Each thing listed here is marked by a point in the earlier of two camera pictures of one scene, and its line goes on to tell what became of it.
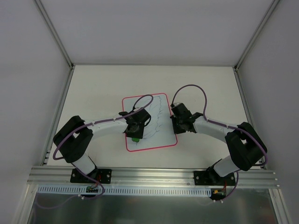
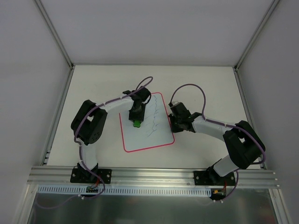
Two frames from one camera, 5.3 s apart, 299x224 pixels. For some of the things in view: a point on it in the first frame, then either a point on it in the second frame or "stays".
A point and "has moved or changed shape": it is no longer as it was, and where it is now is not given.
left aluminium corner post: (55, 36) stays
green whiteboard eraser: (137, 140) has moved or changed shape
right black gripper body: (175, 126) stays
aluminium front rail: (148, 177) stays
